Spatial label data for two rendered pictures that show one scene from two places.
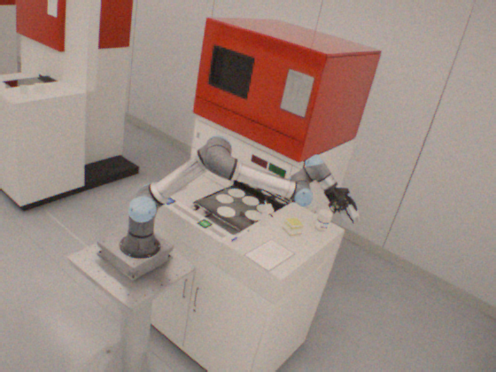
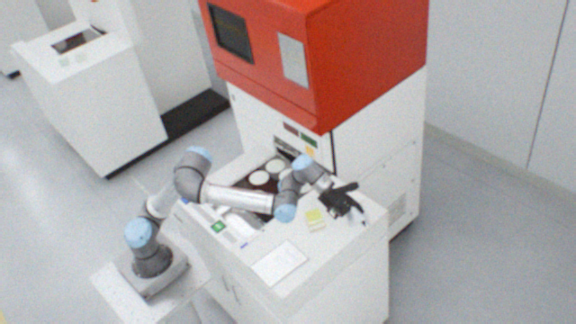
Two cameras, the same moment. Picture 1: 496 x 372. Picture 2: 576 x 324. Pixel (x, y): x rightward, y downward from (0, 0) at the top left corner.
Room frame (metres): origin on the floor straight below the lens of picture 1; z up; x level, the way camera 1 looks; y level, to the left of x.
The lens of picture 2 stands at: (0.47, -0.78, 2.68)
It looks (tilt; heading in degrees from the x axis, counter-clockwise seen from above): 42 degrees down; 23
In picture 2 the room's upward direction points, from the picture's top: 10 degrees counter-clockwise
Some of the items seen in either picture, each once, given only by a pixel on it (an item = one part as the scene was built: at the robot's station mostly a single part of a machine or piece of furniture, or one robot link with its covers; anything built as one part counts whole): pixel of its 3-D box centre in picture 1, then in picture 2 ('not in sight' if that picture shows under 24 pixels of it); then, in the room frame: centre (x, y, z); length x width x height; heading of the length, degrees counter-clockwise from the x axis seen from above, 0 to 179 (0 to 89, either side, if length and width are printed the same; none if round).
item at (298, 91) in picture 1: (286, 81); (311, 18); (2.67, -0.10, 1.52); 0.81 x 0.75 x 0.59; 58
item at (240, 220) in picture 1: (238, 206); (273, 187); (2.11, 0.03, 0.90); 0.34 x 0.34 x 0.01; 58
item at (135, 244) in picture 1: (140, 236); (148, 254); (1.58, 0.43, 0.95); 0.15 x 0.15 x 0.10
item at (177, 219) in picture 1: (184, 224); (206, 222); (1.84, 0.28, 0.89); 0.55 x 0.09 x 0.14; 58
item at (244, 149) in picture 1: (241, 164); (278, 130); (2.40, 0.07, 1.02); 0.82 x 0.03 x 0.40; 58
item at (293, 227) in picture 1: (292, 227); (314, 220); (1.85, -0.26, 1.00); 0.07 x 0.07 x 0.07; 34
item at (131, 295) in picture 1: (135, 271); (157, 282); (1.56, 0.44, 0.75); 0.45 x 0.44 x 0.13; 150
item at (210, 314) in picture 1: (224, 287); (281, 267); (1.98, 0.01, 0.41); 0.97 x 0.64 x 0.82; 58
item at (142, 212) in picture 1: (142, 214); (140, 236); (1.59, 0.43, 1.06); 0.13 x 0.12 x 0.14; 6
